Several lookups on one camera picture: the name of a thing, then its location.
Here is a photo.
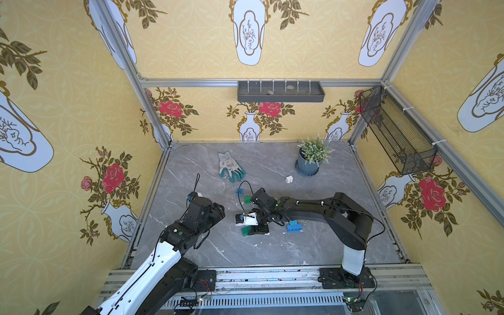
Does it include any light blue 2x4 brick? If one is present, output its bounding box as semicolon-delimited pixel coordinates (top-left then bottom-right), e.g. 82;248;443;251
287;223;303;232

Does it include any grey wall shelf tray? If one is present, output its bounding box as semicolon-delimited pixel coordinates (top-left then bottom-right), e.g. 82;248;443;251
237;80;326;103

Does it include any green 2x4 brick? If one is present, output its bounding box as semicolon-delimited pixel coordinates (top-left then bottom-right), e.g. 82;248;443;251
241;226;254;237

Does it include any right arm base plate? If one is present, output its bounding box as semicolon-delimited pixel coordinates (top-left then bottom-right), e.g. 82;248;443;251
318;267;377;289

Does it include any black wire mesh basket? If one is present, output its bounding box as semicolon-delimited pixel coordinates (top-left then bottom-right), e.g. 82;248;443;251
359;87;438;175

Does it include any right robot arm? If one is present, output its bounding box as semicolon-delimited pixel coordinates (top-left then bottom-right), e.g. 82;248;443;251
251;188;375;278

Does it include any green white work glove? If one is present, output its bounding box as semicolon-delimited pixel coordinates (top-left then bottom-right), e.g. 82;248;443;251
218;151;246;182

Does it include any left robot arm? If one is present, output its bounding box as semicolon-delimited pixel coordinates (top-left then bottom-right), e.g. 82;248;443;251
82;193;225;314

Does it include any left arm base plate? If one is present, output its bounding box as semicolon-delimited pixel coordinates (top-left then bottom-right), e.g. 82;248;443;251
184;269;217;293

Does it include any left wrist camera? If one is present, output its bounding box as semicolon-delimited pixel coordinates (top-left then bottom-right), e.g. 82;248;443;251
187;192;203;202

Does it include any aluminium front rail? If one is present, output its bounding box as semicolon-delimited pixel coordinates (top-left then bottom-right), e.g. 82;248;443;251
92;262;446;315

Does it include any potted plant grey pot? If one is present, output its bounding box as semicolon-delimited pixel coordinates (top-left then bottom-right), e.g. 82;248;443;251
295;137;335;177

